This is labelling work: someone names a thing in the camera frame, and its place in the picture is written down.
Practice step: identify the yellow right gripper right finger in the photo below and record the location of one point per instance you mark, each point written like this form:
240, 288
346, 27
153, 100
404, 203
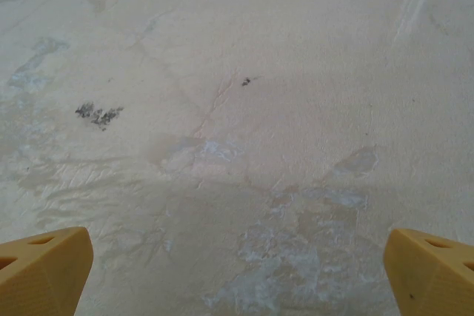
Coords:
429, 279

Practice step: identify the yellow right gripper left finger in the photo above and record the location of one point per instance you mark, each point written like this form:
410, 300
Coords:
44, 275

